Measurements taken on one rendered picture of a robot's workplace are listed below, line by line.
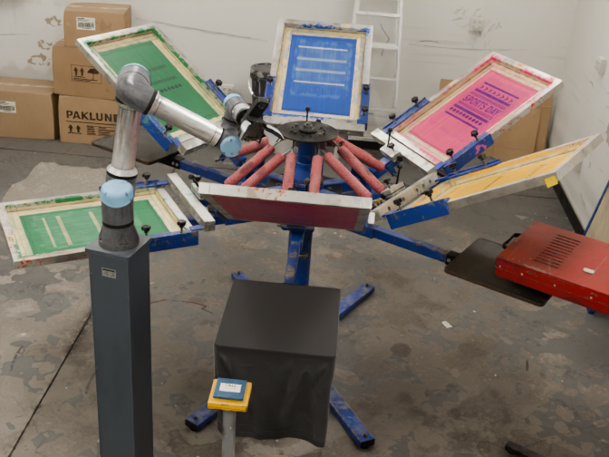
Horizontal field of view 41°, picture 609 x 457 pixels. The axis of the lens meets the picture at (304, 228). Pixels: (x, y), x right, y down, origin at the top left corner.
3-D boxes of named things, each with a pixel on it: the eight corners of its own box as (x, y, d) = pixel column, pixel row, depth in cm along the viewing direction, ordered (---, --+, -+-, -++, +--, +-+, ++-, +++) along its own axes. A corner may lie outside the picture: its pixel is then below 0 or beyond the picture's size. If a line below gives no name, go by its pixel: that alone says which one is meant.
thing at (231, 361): (326, 450, 314) (336, 357, 295) (210, 437, 316) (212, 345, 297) (327, 444, 317) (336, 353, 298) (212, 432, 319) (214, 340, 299)
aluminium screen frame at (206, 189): (371, 209, 273) (372, 198, 273) (198, 193, 275) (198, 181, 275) (362, 231, 351) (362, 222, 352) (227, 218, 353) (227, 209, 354)
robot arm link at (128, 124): (100, 208, 309) (117, 68, 286) (103, 191, 322) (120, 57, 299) (132, 212, 311) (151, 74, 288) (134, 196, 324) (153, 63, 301)
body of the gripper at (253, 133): (261, 145, 292) (250, 131, 301) (268, 123, 289) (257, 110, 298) (241, 141, 288) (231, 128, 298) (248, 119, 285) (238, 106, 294)
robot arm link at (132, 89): (122, 74, 276) (248, 140, 292) (124, 66, 286) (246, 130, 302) (107, 103, 280) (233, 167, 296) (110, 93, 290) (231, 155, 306)
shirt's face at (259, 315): (334, 357, 296) (334, 356, 296) (215, 345, 297) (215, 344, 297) (339, 289, 339) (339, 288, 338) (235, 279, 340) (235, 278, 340)
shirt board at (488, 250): (570, 283, 372) (574, 267, 368) (538, 321, 342) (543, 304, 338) (323, 199, 436) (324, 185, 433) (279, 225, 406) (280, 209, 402)
